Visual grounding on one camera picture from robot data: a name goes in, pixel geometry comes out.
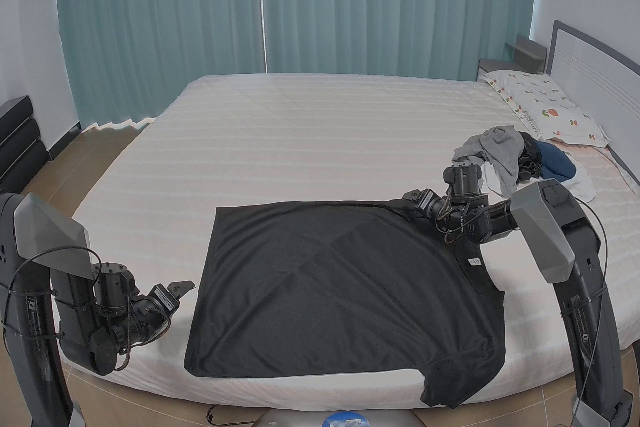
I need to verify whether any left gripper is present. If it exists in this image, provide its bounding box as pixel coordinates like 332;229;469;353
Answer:
131;280;196;341

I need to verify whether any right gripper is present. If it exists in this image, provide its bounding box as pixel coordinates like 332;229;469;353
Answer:
402;188;453;222

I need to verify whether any black T-shirt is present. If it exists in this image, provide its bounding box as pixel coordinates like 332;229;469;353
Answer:
183;197;507;409

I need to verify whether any pile of clothes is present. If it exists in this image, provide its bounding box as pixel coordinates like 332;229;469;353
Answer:
451;125;597;204

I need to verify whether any bed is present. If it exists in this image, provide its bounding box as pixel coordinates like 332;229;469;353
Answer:
52;20;640;416

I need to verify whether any white printed pillow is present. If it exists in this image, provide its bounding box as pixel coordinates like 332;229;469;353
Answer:
477;70;612;147

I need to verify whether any grey bedside table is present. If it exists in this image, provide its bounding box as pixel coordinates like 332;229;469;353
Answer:
477;34;549;76

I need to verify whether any black chest of drawers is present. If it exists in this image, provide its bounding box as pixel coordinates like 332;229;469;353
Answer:
0;96;51;194

